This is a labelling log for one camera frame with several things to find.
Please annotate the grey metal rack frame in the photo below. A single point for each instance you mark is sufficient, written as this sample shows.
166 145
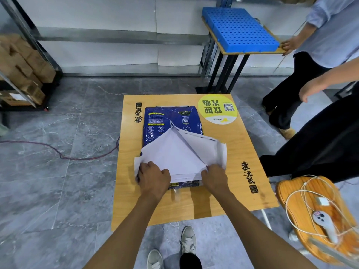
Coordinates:
30 33

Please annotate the person's left forearm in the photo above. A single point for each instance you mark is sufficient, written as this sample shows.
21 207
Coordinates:
131 235

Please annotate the person's right grey shoe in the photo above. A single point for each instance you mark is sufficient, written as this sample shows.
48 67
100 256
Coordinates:
188 239

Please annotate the round yellow sticker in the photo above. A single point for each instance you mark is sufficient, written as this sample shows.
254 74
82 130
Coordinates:
216 109

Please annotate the black cart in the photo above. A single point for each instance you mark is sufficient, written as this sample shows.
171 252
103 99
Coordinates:
52 84

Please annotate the blue perforated plastic board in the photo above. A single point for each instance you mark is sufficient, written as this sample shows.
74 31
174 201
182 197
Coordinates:
238 29

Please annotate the person's right hand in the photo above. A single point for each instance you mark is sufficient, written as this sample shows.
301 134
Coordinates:
217 180

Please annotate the white plastic mailer bag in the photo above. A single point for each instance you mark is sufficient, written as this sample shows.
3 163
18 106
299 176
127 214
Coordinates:
179 156

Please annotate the person's black trouser leg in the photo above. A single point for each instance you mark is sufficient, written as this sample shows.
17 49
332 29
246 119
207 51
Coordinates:
190 261

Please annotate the blue printed package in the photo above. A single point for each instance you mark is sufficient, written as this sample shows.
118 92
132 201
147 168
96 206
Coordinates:
157 120

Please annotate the person's right fingers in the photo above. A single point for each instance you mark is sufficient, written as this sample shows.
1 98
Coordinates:
211 169

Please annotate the person's left grey shoe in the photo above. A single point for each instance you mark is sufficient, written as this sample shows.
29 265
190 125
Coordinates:
155 259

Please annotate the wooden stand with black legs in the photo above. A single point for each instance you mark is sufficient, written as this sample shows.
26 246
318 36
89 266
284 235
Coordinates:
224 69

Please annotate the white charger plug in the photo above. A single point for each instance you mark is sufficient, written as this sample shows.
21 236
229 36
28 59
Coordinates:
323 201

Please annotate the square wooden table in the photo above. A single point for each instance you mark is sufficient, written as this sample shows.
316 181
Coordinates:
246 145

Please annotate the round wooden stool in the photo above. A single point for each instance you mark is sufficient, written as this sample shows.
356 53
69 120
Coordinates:
297 215

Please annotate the person's left fingers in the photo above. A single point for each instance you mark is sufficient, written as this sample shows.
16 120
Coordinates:
147 167

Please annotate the person's grey shoe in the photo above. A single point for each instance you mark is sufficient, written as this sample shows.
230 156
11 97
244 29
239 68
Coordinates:
155 259
188 239

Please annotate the person's left hand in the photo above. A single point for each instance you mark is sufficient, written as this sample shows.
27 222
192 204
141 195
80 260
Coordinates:
153 182

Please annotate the person's right forearm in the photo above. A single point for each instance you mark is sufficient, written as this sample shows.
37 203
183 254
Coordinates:
252 235

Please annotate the pile of cardboard boxes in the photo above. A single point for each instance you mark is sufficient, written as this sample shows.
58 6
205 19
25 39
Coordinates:
25 64

